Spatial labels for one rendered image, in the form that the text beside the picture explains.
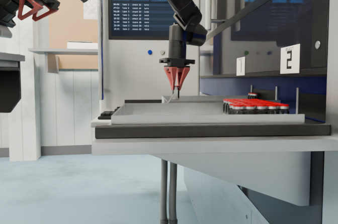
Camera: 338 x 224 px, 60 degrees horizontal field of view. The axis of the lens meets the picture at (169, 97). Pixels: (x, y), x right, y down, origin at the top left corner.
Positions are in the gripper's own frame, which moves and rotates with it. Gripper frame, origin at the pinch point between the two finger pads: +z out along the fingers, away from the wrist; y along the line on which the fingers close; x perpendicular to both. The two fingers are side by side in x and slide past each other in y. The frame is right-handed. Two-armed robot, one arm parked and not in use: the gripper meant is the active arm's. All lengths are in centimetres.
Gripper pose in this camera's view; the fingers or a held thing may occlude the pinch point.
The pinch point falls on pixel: (175, 87)
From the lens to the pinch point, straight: 94.4
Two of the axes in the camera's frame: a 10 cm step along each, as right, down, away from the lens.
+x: -3.6, -0.5, 9.3
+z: -0.4, 10.0, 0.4
